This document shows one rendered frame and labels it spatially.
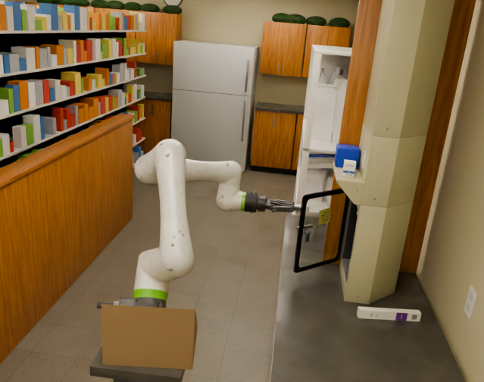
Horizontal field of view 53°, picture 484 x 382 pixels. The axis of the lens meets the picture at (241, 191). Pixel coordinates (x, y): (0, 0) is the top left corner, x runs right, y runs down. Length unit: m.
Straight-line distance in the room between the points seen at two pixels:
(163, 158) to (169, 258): 0.38
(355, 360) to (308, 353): 0.18
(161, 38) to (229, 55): 1.13
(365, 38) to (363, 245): 0.93
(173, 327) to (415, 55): 1.34
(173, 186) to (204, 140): 5.39
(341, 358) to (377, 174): 0.74
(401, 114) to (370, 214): 0.44
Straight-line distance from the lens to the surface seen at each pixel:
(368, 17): 2.35
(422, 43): 2.04
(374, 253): 2.20
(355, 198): 2.09
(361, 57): 2.35
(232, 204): 2.22
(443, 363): 2.09
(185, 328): 1.71
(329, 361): 1.93
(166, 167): 1.81
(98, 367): 1.84
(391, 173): 2.08
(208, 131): 7.11
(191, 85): 7.06
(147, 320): 1.71
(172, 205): 1.76
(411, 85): 2.03
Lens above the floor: 2.10
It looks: 19 degrees down
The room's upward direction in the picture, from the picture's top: 5 degrees clockwise
